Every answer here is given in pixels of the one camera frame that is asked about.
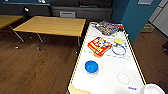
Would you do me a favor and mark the dark grey sofa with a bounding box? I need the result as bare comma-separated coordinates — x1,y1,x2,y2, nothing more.
49,0,113,22
0,3,52,18

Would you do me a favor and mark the orange plastic toy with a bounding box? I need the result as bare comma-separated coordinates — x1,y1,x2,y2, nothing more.
87,36,114,58

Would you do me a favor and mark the yellow white-topped gaming table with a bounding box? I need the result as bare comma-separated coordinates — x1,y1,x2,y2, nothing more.
67,21,151,94

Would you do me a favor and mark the yellow framed wall poster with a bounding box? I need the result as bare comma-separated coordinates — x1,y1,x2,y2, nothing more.
137,0,155,5

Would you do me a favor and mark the cardboard box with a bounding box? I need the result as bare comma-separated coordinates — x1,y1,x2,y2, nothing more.
141,22,156,33

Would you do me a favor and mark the blue bowl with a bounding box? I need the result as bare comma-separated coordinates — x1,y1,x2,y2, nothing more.
84,59,100,76

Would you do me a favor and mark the colourful game box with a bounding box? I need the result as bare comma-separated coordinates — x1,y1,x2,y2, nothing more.
92,20,124,37

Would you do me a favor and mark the yellow low table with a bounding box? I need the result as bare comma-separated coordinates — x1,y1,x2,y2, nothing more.
0,14,25,44
12,15,87,52

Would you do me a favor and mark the white sofa cushion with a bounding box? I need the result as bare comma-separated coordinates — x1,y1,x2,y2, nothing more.
59,10,77,18

